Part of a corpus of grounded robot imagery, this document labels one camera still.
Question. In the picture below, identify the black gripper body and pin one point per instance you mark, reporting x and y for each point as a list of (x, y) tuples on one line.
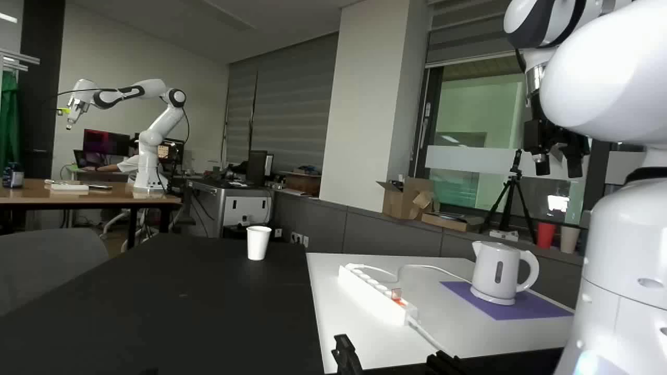
[(544, 137)]

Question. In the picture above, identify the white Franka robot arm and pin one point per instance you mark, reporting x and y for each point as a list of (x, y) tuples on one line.
[(610, 69)]

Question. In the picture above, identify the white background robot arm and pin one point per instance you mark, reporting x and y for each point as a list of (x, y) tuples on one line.
[(149, 139)]

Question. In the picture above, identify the red cup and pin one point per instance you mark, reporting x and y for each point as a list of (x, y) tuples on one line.
[(544, 237)]

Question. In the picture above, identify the beige cup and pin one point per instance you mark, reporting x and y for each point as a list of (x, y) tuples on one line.
[(569, 241)]

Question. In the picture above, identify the flat cardboard piece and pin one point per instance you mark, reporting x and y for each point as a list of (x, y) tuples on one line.
[(444, 221)]

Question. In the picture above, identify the white electric kettle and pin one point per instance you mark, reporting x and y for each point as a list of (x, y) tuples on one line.
[(496, 271)]

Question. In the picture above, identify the purple mat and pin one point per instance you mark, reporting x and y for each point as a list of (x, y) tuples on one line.
[(534, 308)]

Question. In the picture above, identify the open cardboard box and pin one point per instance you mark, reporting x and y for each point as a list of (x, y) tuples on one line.
[(403, 200)]

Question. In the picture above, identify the grey desk partition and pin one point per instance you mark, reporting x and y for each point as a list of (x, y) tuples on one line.
[(376, 231)]

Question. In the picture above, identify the black clamp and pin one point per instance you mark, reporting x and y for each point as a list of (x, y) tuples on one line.
[(444, 365), (345, 356)]

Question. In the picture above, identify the grey window blind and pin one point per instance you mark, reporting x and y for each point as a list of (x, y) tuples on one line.
[(292, 106)]

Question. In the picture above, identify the white paper cup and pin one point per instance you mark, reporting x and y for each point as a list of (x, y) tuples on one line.
[(258, 242)]

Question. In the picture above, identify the grey metal cabinet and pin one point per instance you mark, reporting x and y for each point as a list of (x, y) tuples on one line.
[(236, 206)]

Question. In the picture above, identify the dark computer monitor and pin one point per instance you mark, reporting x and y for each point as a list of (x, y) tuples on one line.
[(104, 146)]

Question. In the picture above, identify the wooden table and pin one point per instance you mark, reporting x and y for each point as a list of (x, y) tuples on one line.
[(83, 195)]

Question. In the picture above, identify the green cloth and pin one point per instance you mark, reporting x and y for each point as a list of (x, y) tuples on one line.
[(8, 126)]

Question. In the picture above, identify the black camera tripod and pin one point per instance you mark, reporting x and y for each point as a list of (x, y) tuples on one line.
[(511, 200)]

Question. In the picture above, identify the white wall socket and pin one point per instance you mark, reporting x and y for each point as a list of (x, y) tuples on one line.
[(299, 239)]

